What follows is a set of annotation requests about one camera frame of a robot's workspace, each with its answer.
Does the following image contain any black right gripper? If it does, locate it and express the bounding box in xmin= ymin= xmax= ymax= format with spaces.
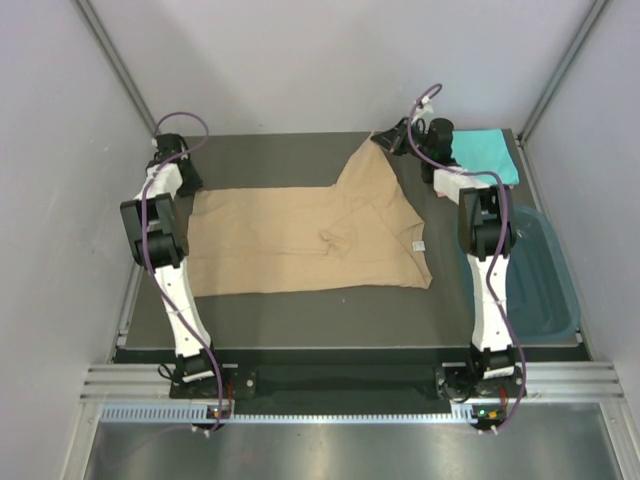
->
xmin=371 ymin=117 xmax=432 ymax=162

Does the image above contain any beige t shirt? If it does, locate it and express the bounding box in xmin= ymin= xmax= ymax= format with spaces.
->
xmin=188 ymin=139 xmax=432 ymax=297

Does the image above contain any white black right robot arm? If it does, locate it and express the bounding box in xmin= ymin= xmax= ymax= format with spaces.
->
xmin=371 ymin=117 xmax=518 ymax=402

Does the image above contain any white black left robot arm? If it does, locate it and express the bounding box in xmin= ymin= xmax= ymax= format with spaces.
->
xmin=120 ymin=133 xmax=227 ymax=397

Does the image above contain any folded turquoise t shirt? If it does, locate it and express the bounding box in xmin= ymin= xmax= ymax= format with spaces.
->
xmin=452 ymin=129 xmax=520 ymax=186

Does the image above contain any teal plastic bin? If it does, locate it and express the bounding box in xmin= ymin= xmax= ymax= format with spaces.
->
xmin=457 ymin=204 xmax=582 ymax=345

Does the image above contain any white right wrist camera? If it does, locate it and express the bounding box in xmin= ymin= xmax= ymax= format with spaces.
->
xmin=413 ymin=96 xmax=434 ymax=118

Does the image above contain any left aluminium corner post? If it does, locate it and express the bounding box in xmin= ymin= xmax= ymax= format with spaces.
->
xmin=71 ymin=0 xmax=156 ymax=135

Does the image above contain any aluminium corner post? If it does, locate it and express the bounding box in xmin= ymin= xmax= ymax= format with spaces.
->
xmin=71 ymin=0 xmax=156 ymax=135
xmin=516 ymin=0 xmax=611 ymax=146

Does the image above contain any right aluminium corner post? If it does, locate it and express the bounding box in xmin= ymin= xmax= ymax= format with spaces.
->
xmin=516 ymin=0 xmax=611 ymax=146

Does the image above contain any grey slotted cable duct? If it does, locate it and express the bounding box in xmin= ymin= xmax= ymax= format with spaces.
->
xmin=100 ymin=403 xmax=498 ymax=425

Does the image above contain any aluminium front frame rail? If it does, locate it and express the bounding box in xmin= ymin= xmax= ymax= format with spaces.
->
xmin=81 ymin=362 xmax=624 ymax=403

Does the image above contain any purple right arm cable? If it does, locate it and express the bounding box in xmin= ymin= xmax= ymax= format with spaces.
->
xmin=407 ymin=83 xmax=527 ymax=436

